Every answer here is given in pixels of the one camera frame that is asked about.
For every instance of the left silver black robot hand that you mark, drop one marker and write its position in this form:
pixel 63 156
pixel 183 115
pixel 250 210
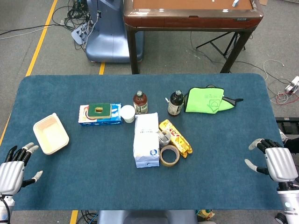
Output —
pixel 10 171

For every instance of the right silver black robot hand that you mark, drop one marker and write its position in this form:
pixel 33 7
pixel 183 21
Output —
pixel 279 163

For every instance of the clear plastic tube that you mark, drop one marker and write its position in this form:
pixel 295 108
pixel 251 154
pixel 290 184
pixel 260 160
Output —
pixel 165 136

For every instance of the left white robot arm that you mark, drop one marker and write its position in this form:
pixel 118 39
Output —
pixel 4 207

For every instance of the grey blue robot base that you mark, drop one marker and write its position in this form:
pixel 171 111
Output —
pixel 147 217

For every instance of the beige plastic food container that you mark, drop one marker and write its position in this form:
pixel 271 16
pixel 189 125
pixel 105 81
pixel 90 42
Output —
pixel 51 134

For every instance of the blue table mat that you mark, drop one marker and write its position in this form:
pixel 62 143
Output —
pixel 93 163

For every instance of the green microfiber cloth black trim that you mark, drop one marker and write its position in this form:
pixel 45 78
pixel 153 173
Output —
pixel 203 100

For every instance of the gold foil snack packet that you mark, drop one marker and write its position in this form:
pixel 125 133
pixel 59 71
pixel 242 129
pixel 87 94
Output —
pixel 180 140

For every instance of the green yellow sponge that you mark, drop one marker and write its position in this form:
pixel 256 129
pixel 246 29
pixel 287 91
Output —
pixel 99 110

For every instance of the yellow packing tape roll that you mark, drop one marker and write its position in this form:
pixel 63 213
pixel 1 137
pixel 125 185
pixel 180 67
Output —
pixel 163 161

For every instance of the blue tissue box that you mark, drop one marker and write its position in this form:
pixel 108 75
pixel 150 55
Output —
pixel 115 116

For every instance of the dark tea bottle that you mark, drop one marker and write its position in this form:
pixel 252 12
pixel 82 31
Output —
pixel 175 105

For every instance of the small clear plastic jar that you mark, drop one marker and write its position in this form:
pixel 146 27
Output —
pixel 161 142

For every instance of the small white plastic piece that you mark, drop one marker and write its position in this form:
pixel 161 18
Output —
pixel 166 100

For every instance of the white paper cup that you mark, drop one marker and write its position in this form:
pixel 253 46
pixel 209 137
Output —
pixel 127 113

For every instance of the black tripod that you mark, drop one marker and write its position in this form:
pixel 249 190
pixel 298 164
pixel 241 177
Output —
pixel 219 44

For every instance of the white paper bag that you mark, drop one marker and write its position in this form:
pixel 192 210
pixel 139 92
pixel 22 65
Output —
pixel 146 140

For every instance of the amber tea bottle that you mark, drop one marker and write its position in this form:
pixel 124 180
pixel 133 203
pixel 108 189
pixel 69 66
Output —
pixel 140 103

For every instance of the white power strip with plugs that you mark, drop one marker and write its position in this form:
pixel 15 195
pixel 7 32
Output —
pixel 78 33

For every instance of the white blue mahjong tile block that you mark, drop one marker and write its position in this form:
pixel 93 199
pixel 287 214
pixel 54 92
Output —
pixel 235 2

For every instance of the brown mahjong table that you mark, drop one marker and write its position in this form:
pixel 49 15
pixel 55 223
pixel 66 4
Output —
pixel 191 18

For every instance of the black metal frame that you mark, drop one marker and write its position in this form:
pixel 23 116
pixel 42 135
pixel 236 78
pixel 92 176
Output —
pixel 286 121

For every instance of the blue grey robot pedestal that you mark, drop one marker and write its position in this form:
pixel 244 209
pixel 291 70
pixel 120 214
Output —
pixel 109 35

